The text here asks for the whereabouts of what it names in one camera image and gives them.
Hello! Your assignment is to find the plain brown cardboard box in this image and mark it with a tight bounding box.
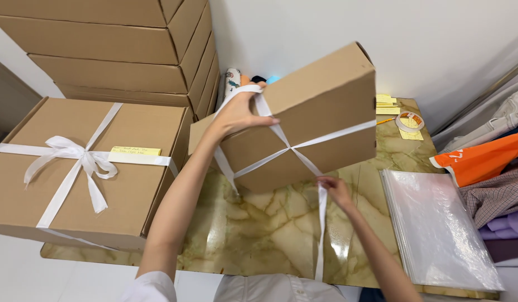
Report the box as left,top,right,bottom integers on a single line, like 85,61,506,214
188,41,377,195

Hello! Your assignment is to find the cardboard box with bow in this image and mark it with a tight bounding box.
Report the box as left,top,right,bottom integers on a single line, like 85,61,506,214
0,97,195,253

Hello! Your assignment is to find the stack of clear plastic bags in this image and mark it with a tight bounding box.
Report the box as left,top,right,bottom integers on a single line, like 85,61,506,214
380,169,506,293

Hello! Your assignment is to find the person's left hand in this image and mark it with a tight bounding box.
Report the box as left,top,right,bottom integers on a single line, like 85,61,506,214
209,82,280,141

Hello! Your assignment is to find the stacked brown cardboard box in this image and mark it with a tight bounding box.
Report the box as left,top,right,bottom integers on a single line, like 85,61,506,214
0,0,213,66
28,31,217,95
0,0,185,29
193,69,221,122
55,52,220,110

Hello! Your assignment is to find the roll of clear tape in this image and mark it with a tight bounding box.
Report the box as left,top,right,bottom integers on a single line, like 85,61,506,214
395,111,425,133

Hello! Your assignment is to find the yellow written sticky note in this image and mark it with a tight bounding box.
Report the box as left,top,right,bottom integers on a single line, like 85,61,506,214
110,145,162,157

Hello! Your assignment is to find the long white ribbon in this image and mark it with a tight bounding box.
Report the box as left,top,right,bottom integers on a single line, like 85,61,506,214
213,84,377,283

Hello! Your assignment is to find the heap of folded clothes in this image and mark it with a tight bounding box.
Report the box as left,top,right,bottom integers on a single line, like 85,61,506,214
431,80,518,266

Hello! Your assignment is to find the white patterned tube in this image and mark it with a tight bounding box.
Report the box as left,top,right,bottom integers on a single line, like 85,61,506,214
224,67,242,100

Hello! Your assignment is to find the white ribbon tied in bow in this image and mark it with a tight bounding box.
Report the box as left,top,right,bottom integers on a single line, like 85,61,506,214
0,102,179,251

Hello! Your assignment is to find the yellow sticky note pad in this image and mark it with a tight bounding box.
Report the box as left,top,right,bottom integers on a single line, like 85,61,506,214
375,93,401,115

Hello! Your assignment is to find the person's right hand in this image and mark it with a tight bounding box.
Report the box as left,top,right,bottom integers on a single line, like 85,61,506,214
316,176,354,211

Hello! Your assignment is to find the person's white shirt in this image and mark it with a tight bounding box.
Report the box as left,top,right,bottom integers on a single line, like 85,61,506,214
120,270,365,302

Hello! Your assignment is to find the blank yellow paper note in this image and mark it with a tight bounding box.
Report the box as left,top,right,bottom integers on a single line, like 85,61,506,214
399,128,425,141

